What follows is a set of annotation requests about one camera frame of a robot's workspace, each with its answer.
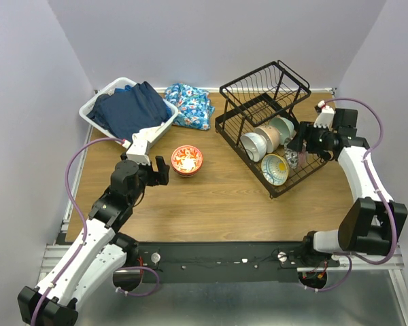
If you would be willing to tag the blue floral cloth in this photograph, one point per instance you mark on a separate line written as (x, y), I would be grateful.
(193, 104)

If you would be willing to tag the white laundry basket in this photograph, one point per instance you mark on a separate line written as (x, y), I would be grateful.
(109, 89)

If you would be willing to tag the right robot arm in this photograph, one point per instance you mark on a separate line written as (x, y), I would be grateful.
(371, 228)

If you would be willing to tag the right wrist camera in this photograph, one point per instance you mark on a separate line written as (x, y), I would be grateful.
(325, 116)

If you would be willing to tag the aluminium frame rail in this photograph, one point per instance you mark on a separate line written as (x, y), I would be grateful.
(52, 255)

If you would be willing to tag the beige bowl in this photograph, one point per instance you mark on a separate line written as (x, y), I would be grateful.
(271, 135)

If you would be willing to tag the orange white floral bowl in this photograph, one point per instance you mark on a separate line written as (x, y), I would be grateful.
(187, 155)

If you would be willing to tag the mint green bowl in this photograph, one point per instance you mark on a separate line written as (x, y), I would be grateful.
(284, 126)

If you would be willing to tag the white ribbed bowl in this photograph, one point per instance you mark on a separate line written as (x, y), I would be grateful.
(255, 145)

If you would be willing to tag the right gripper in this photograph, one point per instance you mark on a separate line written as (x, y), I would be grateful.
(306, 129)

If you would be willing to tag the blue white patterned bowl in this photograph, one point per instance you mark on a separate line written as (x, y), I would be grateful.
(187, 170)

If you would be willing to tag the pink and black bowl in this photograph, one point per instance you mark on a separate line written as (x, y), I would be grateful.
(293, 158)

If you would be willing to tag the black wire dish rack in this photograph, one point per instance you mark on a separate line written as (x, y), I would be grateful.
(259, 121)

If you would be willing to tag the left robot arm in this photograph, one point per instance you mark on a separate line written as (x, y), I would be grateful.
(102, 251)

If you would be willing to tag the navy blue clothes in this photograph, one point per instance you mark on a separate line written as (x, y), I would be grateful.
(129, 110)

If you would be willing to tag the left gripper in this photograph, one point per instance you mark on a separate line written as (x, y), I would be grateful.
(160, 177)

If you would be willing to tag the white cloth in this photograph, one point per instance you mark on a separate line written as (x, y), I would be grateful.
(152, 135)

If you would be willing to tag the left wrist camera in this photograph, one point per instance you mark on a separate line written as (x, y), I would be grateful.
(138, 152)

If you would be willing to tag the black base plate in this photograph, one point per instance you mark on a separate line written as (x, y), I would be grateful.
(230, 262)

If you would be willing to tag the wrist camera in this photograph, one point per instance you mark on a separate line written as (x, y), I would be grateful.
(325, 116)
(138, 152)

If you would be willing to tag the yellow sun patterned bowl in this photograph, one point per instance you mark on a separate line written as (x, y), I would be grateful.
(275, 169)

